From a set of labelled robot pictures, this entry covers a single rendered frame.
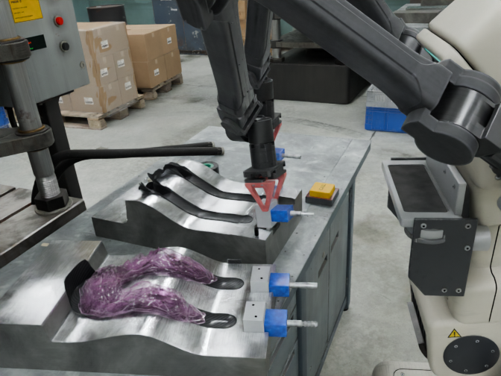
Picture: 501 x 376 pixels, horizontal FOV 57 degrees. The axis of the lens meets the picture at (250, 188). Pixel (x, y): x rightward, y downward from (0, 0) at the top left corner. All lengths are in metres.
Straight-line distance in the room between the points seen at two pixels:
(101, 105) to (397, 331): 3.64
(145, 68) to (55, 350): 4.84
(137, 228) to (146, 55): 4.43
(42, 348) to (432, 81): 0.76
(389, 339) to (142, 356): 1.39
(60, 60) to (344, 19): 1.24
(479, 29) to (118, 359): 0.78
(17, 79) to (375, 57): 1.05
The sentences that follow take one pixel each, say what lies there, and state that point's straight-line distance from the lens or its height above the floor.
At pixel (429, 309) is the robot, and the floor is 0.80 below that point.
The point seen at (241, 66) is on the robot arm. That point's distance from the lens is 0.83.
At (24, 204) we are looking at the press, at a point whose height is 0.78.
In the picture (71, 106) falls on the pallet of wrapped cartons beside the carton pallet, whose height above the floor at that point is 0.20.
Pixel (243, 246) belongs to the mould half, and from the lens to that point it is 1.06.
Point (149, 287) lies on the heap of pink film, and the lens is 0.89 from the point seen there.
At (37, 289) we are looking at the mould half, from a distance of 0.99.
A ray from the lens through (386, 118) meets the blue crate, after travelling 4.20.
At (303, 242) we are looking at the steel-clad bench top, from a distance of 1.18.
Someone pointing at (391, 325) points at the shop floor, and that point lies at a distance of 2.15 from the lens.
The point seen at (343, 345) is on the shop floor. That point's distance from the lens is 2.04.
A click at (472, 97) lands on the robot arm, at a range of 0.65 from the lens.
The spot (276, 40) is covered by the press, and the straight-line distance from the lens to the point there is 5.13.
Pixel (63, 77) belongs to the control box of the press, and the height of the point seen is 1.13.
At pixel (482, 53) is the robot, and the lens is 0.76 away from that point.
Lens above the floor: 1.45
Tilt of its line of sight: 27 degrees down
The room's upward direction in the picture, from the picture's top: 4 degrees counter-clockwise
